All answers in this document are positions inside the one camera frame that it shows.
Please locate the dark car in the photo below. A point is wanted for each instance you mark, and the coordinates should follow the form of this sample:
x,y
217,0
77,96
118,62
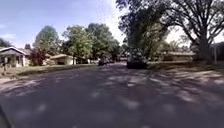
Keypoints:
x,y
103,62

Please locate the black car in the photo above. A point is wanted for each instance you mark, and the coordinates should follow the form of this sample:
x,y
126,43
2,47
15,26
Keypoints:
x,y
136,61

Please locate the green tree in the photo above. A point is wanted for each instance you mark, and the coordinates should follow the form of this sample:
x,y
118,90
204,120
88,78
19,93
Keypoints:
x,y
101,38
47,38
78,41

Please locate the grey asphalt road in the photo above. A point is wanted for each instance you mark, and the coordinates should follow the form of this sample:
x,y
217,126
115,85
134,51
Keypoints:
x,y
110,96

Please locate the dark leafy tree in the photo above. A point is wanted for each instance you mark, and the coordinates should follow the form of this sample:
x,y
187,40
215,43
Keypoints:
x,y
143,33

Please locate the low house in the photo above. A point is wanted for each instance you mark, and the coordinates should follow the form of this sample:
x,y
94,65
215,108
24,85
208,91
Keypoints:
x,y
176,55

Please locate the grass verge under large tree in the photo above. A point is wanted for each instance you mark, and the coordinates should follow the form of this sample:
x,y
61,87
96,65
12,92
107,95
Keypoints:
x,y
180,65

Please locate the red-leaved bush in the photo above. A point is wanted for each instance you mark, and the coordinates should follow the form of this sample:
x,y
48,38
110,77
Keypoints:
x,y
38,56

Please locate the large spreading tree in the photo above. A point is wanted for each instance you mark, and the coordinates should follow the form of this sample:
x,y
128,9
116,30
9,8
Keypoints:
x,y
203,36

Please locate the white porch house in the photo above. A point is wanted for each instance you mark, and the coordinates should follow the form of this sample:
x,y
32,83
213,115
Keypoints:
x,y
13,56

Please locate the dark house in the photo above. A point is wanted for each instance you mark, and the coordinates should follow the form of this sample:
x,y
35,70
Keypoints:
x,y
218,50

